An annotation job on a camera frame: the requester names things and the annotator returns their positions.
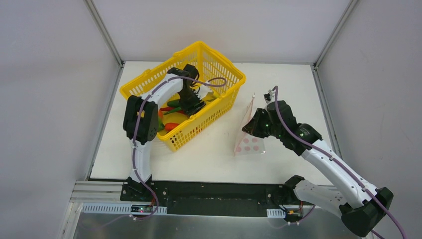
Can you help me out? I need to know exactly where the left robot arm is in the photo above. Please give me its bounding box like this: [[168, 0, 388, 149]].
[[123, 64, 206, 201]]

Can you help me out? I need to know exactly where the red chili pepper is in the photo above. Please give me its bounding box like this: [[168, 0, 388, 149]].
[[160, 107, 185, 115]]

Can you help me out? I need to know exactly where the yellow lemon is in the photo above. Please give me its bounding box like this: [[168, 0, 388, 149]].
[[205, 93, 220, 102]]

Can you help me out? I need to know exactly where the white slotted cable duct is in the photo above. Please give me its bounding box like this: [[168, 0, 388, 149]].
[[81, 203, 167, 216]]

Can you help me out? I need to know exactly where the yellow plastic basket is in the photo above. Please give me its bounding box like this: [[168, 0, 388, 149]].
[[120, 41, 246, 151]]

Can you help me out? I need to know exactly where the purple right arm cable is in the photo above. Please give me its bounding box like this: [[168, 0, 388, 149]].
[[272, 86, 409, 239]]

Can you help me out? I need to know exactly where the clear zip top bag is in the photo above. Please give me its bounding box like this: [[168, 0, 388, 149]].
[[233, 94, 266, 157]]

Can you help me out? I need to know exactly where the orange tangerine with leaf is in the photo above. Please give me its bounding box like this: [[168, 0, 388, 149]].
[[158, 110, 165, 131]]

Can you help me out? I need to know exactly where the green chili pepper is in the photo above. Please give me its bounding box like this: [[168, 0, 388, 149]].
[[164, 107, 182, 115]]

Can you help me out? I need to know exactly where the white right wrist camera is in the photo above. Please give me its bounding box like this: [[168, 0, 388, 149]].
[[264, 90, 275, 104]]

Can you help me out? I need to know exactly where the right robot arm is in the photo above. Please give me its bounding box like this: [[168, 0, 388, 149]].
[[242, 101, 394, 238]]

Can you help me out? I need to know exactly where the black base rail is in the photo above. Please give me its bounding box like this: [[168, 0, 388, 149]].
[[120, 178, 304, 217]]

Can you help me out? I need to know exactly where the dark green cucumber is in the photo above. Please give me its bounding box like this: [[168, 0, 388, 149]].
[[167, 99, 180, 108]]

